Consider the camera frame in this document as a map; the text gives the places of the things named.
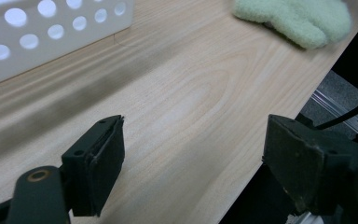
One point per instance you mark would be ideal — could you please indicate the green plush toy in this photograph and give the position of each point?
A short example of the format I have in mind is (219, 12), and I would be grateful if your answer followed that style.
(292, 18)

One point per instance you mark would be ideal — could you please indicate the white perforated plastic basket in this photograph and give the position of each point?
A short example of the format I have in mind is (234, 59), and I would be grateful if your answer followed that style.
(84, 43)

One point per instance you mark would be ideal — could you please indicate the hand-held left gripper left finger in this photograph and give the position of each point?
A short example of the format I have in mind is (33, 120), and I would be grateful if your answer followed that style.
(96, 168)

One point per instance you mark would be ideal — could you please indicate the aluminium floor rail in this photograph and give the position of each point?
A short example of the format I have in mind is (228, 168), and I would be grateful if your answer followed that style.
(329, 104)

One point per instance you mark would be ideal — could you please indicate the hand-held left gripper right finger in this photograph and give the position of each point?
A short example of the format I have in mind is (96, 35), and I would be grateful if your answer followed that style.
(295, 161)

